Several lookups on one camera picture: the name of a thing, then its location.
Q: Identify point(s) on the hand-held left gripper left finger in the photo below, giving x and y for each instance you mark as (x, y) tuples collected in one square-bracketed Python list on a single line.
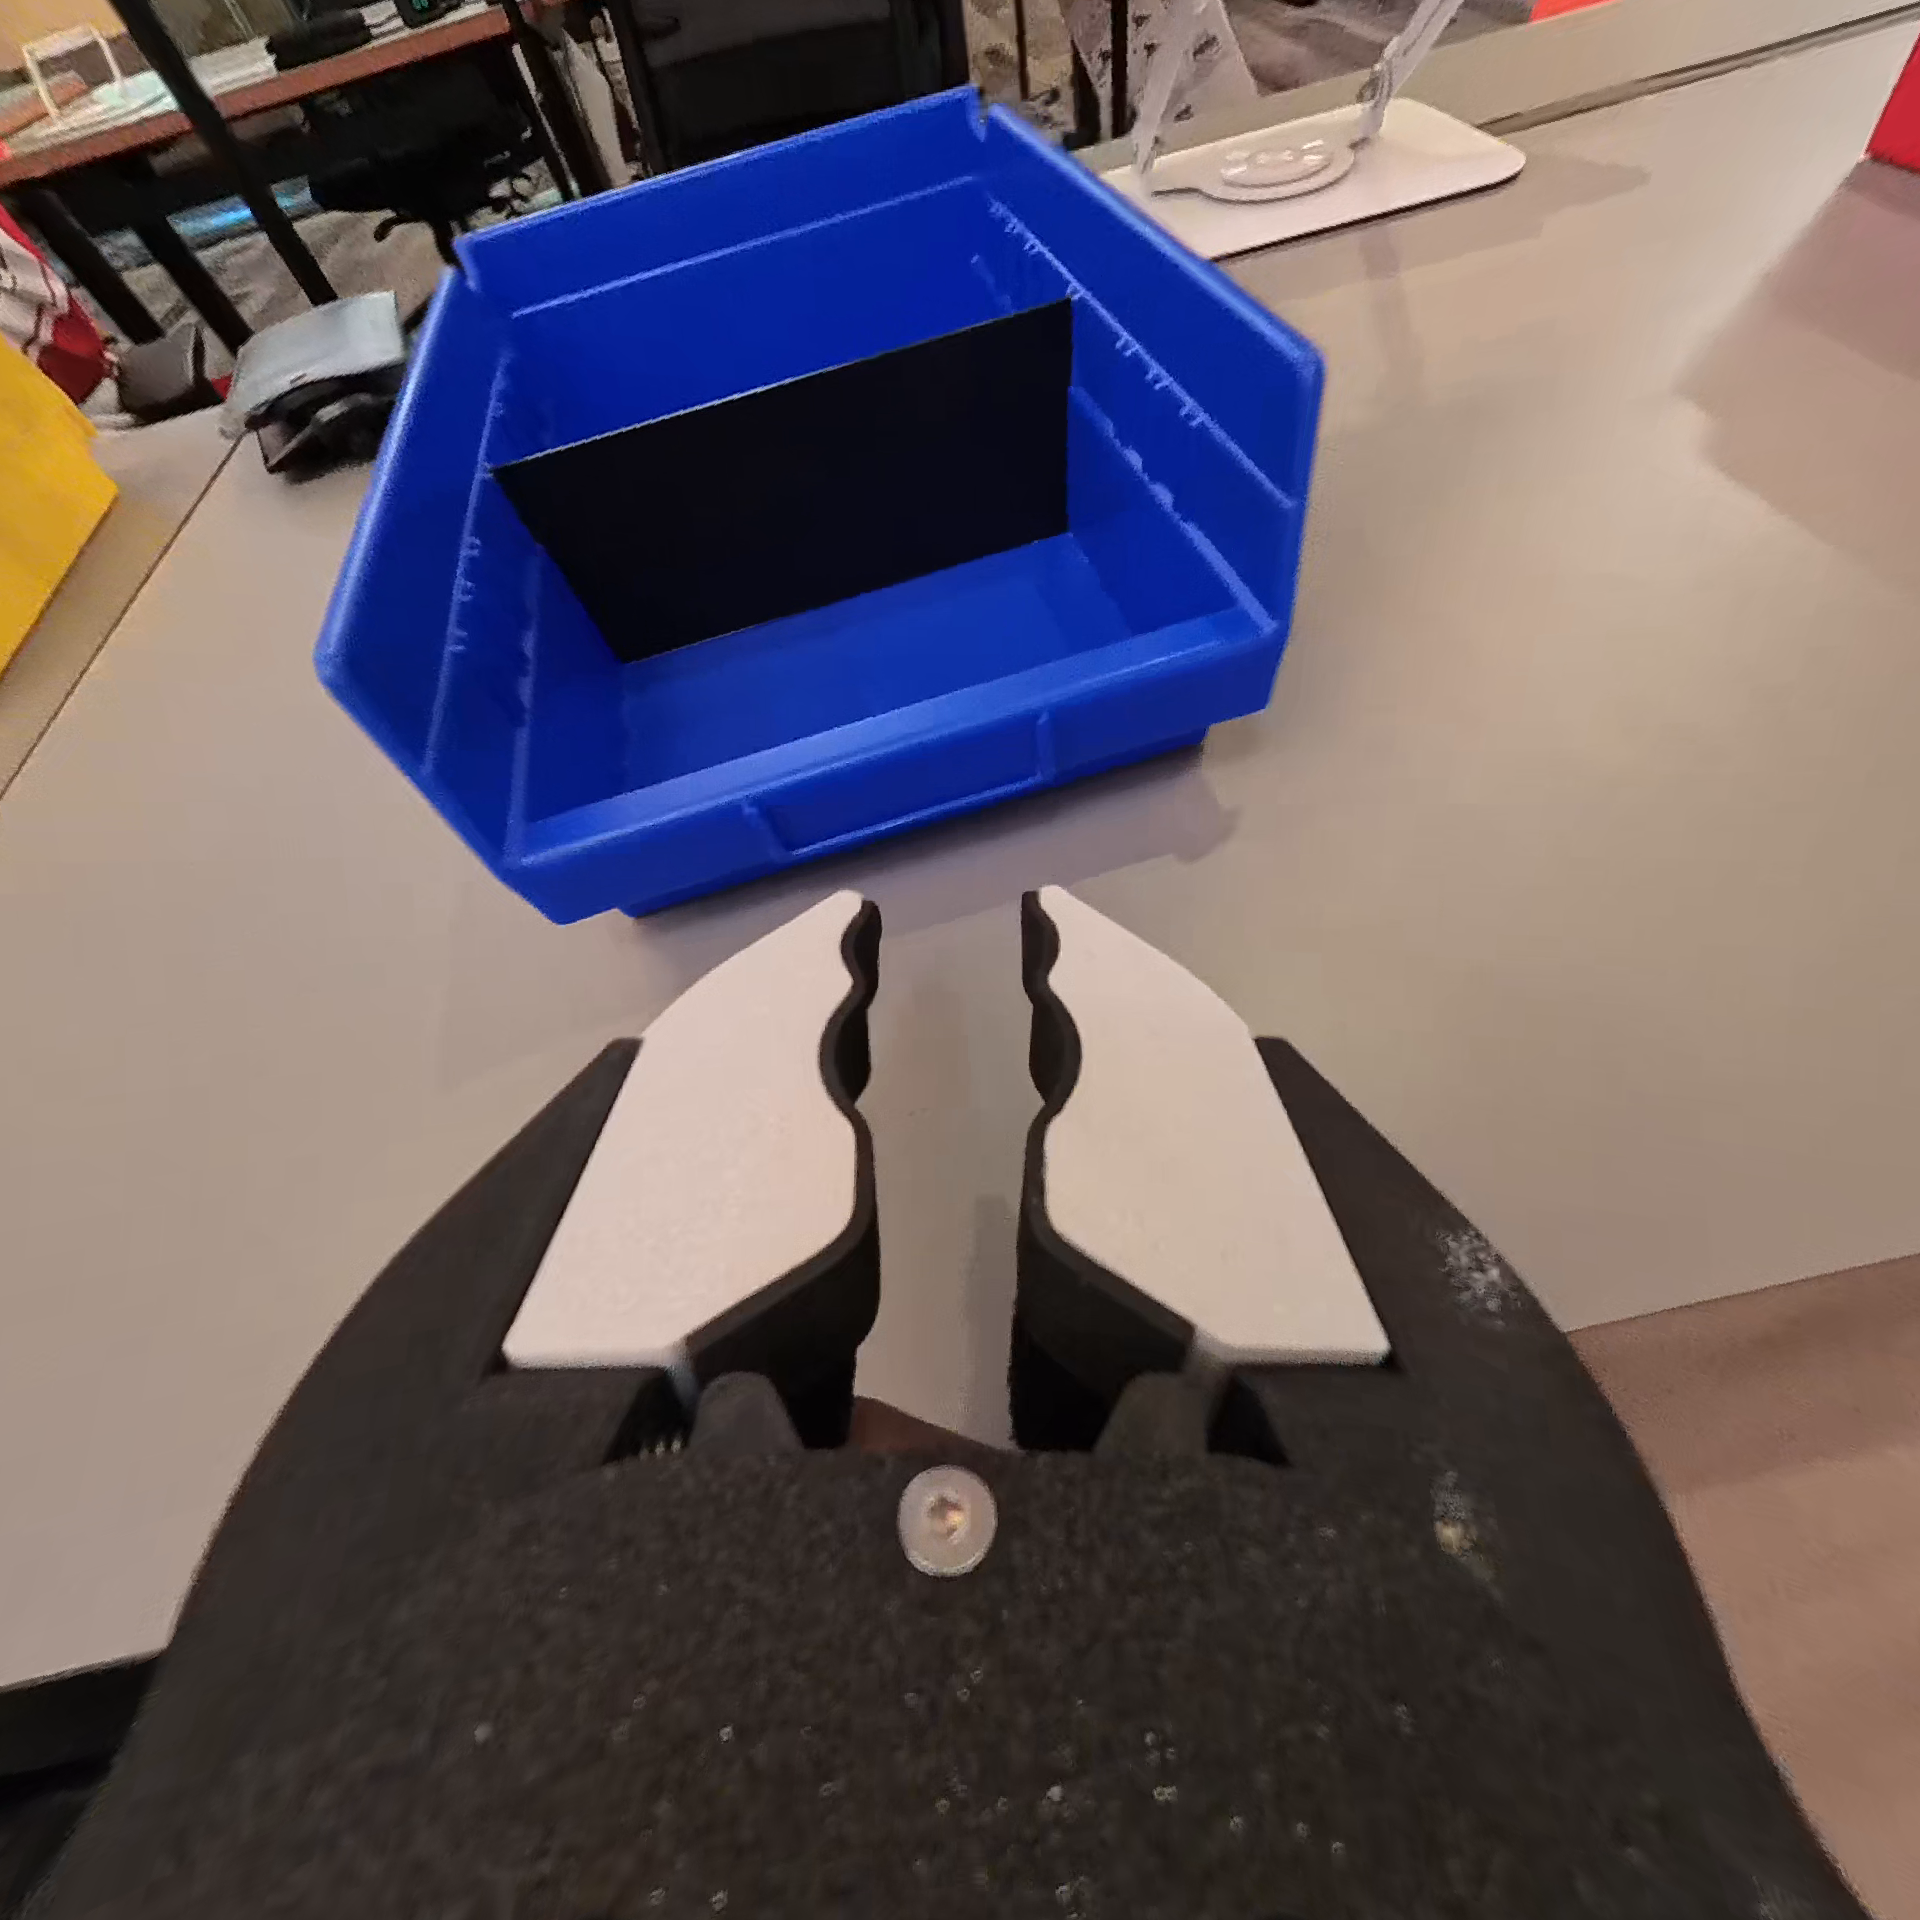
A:
[(704, 1184)]

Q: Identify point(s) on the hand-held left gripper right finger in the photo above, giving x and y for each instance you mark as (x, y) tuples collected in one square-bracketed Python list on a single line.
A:
[(1200, 1184)]

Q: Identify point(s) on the blue storage bin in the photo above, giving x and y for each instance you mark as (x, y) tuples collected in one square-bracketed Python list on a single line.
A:
[(901, 721)]

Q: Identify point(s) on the red storage bin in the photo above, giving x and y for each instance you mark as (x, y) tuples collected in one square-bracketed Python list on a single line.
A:
[(1897, 112)]

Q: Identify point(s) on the grey desk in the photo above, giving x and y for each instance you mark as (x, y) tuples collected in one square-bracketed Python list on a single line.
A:
[(1575, 674)]

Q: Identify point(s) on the black bin divider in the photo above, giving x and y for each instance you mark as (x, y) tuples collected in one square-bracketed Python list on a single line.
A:
[(810, 481)]

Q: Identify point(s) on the yellow bin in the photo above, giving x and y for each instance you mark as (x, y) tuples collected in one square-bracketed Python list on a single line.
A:
[(36, 481)]

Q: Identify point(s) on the white folding stand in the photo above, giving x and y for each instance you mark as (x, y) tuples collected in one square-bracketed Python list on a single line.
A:
[(1394, 173)]

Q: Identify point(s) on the black office chair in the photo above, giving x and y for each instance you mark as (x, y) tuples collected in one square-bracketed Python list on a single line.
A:
[(795, 76), (420, 136)]

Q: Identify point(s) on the white printed sheet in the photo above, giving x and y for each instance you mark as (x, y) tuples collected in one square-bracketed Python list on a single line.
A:
[(1154, 66)]

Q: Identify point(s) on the wooden table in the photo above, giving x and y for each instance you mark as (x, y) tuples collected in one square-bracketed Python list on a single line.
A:
[(225, 90)]

